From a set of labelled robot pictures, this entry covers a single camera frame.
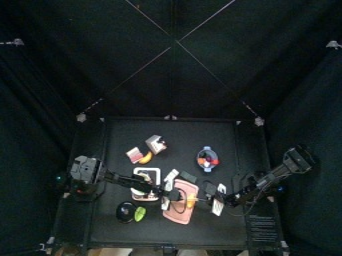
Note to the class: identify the small white cube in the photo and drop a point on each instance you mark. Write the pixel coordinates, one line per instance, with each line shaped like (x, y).
(173, 173)

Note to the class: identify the black rectangular block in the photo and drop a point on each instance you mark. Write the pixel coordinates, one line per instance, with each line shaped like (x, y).
(189, 176)

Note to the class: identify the pink and white box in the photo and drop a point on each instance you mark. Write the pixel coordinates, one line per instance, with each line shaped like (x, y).
(134, 155)

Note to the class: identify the black round pan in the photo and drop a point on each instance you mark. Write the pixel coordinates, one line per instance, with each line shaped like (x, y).
(125, 214)

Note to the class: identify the red toy food piece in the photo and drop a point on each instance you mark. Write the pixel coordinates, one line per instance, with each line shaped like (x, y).
(215, 162)

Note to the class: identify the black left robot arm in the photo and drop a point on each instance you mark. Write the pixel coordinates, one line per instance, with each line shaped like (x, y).
(88, 168)

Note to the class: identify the blue toy pot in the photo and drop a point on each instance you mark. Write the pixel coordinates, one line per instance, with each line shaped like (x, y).
(208, 154)

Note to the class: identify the yellow toy banana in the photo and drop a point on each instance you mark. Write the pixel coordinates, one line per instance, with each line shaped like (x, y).
(146, 159)

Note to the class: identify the lime green toy food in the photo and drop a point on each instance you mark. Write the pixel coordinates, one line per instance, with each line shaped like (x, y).
(140, 214)

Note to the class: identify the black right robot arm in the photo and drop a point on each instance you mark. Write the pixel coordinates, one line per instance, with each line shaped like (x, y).
(289, 166)

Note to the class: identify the orange toy food piece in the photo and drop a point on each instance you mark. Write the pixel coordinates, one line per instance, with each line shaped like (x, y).
(202, 161)

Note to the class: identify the yellow toy corn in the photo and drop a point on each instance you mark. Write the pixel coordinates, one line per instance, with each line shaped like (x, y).
(192, 204)

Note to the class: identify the white dish rack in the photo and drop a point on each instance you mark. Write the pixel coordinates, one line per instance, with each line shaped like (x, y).
(144, 198)

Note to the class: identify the metal frame bracket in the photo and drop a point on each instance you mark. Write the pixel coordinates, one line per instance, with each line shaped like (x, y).
(81, 117)
(333, 44)
(44, 247)
(259, 121)
(170, 117)
(285, 247)

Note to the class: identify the white grey toy box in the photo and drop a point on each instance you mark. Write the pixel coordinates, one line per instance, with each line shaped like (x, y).
(156, 144)

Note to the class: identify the pink cutting board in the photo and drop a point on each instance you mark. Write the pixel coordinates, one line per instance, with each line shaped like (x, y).
(181, 218)

